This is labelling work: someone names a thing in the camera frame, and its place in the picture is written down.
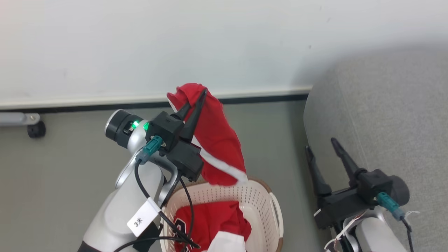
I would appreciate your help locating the cream perforated laundry basket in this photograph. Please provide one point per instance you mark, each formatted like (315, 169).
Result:
(257, 203)

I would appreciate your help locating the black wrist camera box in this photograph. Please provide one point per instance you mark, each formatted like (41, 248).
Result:
(339, 208)
(187, 161)

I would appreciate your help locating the grey fabric sofa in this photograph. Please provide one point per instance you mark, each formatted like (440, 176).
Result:
(385, 112)

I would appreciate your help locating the red shorts with white trim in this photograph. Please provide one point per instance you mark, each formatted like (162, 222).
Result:
(218, 140)

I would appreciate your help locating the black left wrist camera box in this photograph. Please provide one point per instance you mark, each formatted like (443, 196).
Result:
(187, 161)

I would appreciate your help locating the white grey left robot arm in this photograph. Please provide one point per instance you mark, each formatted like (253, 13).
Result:
(115, 210)

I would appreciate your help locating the grey metal frame bar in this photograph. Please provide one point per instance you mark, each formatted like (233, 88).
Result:
(15, 119)

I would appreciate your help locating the black caster wheel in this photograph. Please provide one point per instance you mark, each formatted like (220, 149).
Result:
(36, 129)

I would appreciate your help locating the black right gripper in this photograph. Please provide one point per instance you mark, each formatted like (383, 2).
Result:
(376, 185)

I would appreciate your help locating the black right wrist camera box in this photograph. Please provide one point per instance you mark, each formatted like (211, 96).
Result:
(339, 208)

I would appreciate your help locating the white and black baseboard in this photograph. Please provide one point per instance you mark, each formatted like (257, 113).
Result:
(87, 104)

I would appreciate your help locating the red white printed jersey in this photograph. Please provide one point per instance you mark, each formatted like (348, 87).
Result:
(217, 220)

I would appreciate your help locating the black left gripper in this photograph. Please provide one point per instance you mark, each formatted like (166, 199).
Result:
(167, 126)

